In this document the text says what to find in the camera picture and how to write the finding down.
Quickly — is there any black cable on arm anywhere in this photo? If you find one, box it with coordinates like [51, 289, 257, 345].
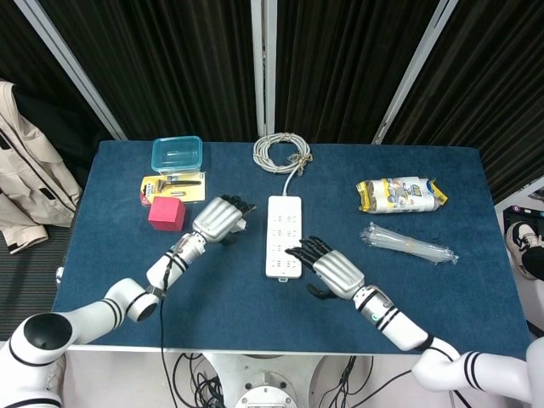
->
[157, 249, 178, 408]
[422, 334, 462, 363]

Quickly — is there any white coiled power cable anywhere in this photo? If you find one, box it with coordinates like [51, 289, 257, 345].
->
[252, 132, 315, 198]

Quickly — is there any white power strip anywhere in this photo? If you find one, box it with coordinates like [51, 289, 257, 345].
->
[265, 195, 304, 283]

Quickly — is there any clear container teal lid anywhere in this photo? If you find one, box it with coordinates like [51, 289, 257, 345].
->
[150, 135, 204, 176]

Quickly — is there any beige jacket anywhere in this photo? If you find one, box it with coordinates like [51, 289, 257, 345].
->
[0, 79, 84, 256]

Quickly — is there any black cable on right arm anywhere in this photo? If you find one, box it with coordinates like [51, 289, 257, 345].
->
[422, 334, 462, 363]

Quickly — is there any white slanted frame post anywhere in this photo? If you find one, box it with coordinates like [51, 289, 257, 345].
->
[371, 0, 461, 146]
[18, 0, 128, 142]

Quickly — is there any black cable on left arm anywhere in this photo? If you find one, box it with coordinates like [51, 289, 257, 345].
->
[157, 249, 178, 408]

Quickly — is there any black and white sneaker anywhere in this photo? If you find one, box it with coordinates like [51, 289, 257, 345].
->
[504, 220, 544, 281]

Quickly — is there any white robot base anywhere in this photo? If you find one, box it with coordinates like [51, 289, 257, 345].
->
[199, 351, 329, 408]

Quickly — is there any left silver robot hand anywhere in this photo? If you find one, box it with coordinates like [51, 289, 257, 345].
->
[191, 194, 258, 247]

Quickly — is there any blue cloth table cover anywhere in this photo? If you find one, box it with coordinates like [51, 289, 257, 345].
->
[51, 139, 535, 359]

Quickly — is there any bundle of wrapped clear straws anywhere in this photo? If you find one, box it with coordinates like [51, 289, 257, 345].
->
[360, 221, 461, 267]

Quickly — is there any dark pleated curtain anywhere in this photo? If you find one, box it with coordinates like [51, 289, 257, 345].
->
[0, 0, 544, 206]

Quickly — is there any razor on yellow card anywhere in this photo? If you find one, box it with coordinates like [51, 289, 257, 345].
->
[139, 171, 208, 206]

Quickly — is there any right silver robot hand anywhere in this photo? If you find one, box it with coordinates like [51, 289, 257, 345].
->
[285, 235, 367, 302]

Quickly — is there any pink cube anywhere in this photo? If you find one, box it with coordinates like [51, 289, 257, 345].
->
[146, 195, 188, 234]

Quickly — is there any white upright frame post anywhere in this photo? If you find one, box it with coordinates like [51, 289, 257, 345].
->
[249, 0, 279, 139]

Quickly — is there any yellow white snack bag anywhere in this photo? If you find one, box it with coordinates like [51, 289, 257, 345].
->
[355, 175, 450, 215]

